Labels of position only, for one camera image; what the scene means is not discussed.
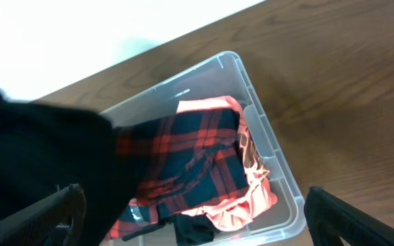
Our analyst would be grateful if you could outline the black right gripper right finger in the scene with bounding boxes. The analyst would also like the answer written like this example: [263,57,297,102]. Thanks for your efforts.
[304,187,394,246]

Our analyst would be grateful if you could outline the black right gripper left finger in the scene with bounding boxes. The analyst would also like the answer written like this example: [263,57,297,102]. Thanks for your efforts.
[0,184,86,246]

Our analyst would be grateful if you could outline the large black hoodie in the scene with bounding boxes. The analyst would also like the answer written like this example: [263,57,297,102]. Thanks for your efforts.
[0,94,141,245]

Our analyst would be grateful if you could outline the pink printed shirt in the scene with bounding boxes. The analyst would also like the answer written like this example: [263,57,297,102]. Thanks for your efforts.
[176,96,278,232]

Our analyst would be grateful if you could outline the clear plastic storage bin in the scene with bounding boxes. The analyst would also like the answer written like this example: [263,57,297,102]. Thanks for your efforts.
[102,51,306,246]

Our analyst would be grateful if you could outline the red navy plaid shirt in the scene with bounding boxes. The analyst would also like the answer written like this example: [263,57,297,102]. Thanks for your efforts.
[105,108,248,241]

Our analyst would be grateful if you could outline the dark navy garment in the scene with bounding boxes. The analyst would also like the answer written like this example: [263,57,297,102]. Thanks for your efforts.
[121,214,220,246]

